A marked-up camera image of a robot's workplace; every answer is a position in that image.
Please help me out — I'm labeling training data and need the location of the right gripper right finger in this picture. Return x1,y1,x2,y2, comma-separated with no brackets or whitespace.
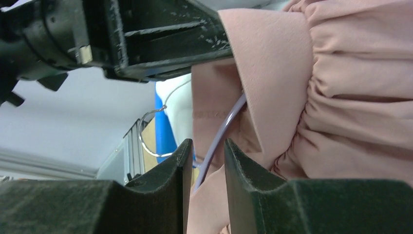
225,139,413,234

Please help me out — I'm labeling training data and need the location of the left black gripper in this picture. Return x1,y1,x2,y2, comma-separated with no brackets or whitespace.
0,0,232,107

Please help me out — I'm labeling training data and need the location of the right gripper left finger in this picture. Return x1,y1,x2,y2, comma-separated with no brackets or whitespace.
0,139,193,234

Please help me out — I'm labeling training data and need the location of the clear purple plastic hanger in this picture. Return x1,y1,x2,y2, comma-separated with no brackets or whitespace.
137,80,246,191

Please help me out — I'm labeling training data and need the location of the pink garment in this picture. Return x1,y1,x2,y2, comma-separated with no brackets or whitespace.
186,0,413,234

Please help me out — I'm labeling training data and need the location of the grey white t-shirt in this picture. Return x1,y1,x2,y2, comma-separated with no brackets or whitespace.
155,74,193,145

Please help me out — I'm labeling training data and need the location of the blue plastic bin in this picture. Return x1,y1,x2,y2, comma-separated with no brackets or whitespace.
155,92,178,155

